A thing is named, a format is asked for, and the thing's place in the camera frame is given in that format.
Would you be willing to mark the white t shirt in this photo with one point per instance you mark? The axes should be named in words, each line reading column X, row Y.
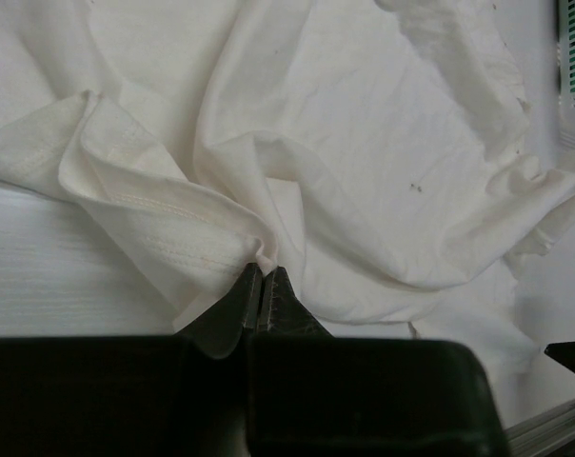
column 373, row 149

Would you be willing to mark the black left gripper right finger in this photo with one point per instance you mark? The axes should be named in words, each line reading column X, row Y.
column 313, row 394

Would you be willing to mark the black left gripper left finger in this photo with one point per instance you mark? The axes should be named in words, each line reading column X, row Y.
column 142, row 395

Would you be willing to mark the aluminium rail front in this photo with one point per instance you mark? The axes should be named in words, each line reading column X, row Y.
column 551, row 433

